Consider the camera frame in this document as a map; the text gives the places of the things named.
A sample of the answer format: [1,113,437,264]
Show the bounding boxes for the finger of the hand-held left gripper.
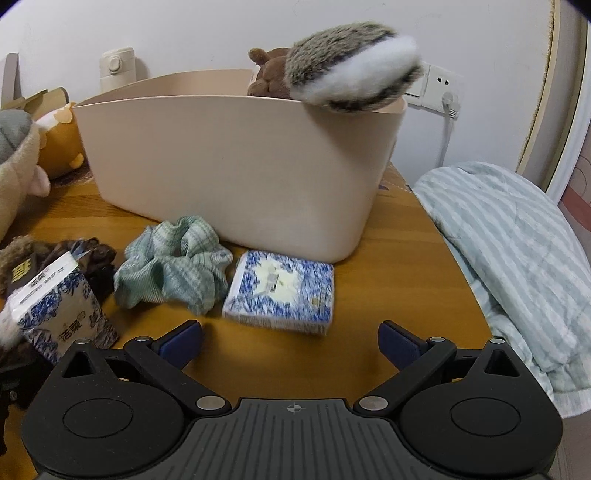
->
[0,364,48,455]

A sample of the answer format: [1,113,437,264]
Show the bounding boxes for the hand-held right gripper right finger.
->
[353,320,528,420]

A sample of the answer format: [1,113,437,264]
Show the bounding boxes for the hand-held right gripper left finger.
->
[53,320,233,420]

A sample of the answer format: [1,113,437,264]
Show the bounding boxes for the beige plastic container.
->
[73,69,409,264]

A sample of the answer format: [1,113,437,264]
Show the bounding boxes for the brown squirrel plush toy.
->
[247,21,426,114]

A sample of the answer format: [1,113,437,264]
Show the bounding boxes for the green checked scrunchie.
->
[113,215,234,316]

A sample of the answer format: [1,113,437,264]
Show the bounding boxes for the tall blue white tissue packet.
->
[7,253,120,363]

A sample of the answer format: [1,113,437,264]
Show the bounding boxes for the brown furry scrunchie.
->
[0,235,117,305]

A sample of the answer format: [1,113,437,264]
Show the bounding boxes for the striped light blue blanket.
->
[411,161,588,417]

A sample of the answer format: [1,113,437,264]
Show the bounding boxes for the grey turtle plush pillow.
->
[0,111,52,241]

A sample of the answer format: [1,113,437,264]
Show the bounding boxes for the orange bear plush toy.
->
[34,102,86,181]

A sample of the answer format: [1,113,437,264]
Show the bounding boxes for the brown cardboard box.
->
[0,88,70,114]

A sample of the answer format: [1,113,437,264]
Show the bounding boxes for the white thermos bottle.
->
[99,47,149,96]

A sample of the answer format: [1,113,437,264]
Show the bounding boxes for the floral patterned wardrobe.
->
[512,0,591,260]

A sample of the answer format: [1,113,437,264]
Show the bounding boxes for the pink board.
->
[0,53,20,102]

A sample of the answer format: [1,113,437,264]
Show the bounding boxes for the white plug with cable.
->
[434,91,463,168]

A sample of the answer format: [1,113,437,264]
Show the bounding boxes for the white wall socket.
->
[417,62,465,110]

